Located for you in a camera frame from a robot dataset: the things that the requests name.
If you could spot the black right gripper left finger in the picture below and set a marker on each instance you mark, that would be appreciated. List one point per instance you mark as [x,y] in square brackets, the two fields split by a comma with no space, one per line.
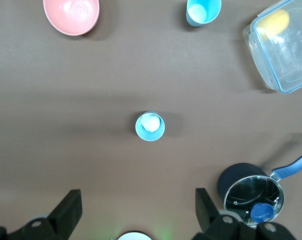
[55,220]

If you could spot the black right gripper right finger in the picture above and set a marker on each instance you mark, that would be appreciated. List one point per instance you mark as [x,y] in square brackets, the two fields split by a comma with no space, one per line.
[210,225]

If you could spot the blue cup holding white ball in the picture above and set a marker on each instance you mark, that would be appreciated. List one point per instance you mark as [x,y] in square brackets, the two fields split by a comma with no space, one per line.
[150,136]

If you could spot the glass lid with blue knob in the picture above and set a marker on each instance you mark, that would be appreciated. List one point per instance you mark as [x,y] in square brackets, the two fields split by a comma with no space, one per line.
[251,192]

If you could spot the white ball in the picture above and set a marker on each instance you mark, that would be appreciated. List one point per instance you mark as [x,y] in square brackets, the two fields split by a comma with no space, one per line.
[150,122]

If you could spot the clear plastic storage container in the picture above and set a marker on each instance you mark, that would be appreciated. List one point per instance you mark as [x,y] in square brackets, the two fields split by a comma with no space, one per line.
[286,62]

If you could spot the pink bowl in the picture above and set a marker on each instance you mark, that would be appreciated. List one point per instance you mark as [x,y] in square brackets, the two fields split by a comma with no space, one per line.
[70,15]

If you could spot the yellow round food piece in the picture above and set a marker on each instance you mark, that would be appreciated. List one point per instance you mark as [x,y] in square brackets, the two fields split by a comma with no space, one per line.
[274,22]

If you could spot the blue plastic cup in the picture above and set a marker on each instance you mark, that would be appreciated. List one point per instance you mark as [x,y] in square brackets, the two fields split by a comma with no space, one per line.
[210,10]

